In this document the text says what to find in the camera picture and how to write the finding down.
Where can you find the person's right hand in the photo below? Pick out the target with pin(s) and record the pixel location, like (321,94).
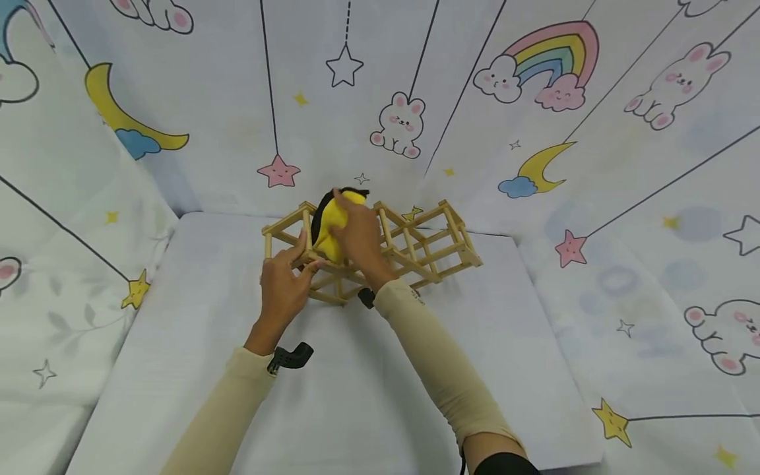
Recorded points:
(363,243)

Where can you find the person's left hand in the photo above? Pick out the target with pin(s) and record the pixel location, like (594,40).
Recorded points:
(280,287)

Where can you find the person's left index finger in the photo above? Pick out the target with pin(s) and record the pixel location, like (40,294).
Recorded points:
(298,245)

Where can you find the person's right thumb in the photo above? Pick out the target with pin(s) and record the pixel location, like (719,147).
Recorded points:
(337,232)

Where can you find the person's left thumb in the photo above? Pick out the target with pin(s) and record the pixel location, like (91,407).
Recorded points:
(312,271)

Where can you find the person's right fingers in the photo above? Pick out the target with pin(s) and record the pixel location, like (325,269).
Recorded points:
(350,204)

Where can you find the yellow and black plush toy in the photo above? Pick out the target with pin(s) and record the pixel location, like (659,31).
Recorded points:
(330,227)

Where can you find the wooden lattice rack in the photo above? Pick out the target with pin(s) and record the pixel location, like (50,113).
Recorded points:
(427,247)

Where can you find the person's right forearm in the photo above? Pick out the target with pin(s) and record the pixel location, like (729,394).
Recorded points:
(439,369)

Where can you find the person's left forearm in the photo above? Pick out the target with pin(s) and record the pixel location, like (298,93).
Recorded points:
(237,402)

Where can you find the black wrist band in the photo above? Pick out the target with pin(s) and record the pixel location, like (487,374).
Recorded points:
(291,357)
(366,298)

